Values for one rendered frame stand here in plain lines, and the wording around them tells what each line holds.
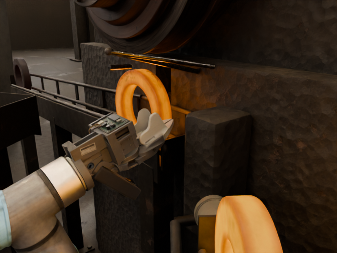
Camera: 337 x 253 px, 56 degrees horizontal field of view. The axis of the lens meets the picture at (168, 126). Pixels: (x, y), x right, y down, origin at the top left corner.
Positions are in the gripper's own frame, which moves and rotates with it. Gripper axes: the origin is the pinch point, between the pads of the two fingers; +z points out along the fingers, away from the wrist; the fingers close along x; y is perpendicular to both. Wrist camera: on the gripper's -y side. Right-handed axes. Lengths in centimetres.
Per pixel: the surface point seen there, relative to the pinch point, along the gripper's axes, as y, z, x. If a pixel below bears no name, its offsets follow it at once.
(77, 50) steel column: -129, 224, 657
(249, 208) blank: 7.8, -12.9, -31.3
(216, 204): -3.5, -7.4, -19.3
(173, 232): -12.3, -11.7, -10.8
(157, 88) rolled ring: 5.5, 3.8, 6.2
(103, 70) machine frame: 1.8, 9.6, 44.1
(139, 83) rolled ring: 6.4, 2.7, 11.0
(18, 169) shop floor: -72, -22, 164
